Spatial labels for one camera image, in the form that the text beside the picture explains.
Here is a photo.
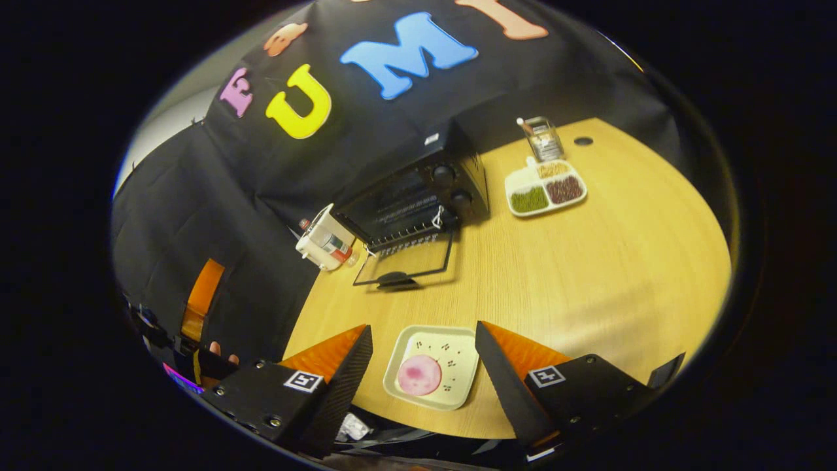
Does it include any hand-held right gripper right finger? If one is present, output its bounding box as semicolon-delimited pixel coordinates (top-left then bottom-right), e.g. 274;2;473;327
475;321;655;464

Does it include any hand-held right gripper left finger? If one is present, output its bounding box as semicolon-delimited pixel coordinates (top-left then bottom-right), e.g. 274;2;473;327
199;324;373;459

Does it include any beige square plate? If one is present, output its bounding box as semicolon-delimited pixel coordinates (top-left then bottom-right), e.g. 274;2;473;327
383;325;481;411

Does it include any pink ham slice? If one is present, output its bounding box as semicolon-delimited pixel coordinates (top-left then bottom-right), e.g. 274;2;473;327
397;355;443;397

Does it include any black electric oven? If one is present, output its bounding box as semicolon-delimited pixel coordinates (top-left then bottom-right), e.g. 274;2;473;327
333;120;491;292

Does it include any clear water bottle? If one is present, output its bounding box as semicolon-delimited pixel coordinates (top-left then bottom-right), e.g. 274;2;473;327
299;219;360;266

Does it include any white toaster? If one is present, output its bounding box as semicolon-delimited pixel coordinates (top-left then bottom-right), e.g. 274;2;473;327
296;204;357;271

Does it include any white divided dish with beans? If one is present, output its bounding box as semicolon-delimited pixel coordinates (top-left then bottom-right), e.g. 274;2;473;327
504;157;588;218

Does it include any metal wire holder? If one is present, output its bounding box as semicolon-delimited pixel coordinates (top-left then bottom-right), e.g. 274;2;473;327
517;116;565;163

